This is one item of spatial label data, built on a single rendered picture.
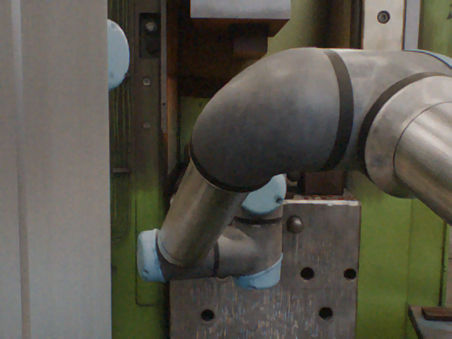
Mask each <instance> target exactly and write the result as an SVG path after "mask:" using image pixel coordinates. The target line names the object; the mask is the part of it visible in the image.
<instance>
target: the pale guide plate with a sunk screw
mask: <svg viewBox="0 0 452 339"><path fill-rule="evenodd" d="M403 25H404V0H362V21H361V36H360V50H376V51H395V52H398V51H402V50H403Z"/></svg>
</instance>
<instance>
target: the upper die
mask: <svg viewBox="0 0 452 339"><path fill-rule="evenodd" d="M190 18H191V20H192V22H193V23H194V25H195V28H196V30H197V32H198V33H199V36H232V31H233V25H234V24H267V25H268V37H275V36H276V35H277V34H278V32H279V31H280V30H281V29H282V28H283V27H284V26H285V25H286V24H287V22H288V21H289V20H290V19H291V0H190Z"/></svg>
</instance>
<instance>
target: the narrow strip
mask: <svg viewBox="0 0 452 339"><path fill-rule="evenodd" d="M161 128H162V131H163V133H166V0H161Z"/></svg>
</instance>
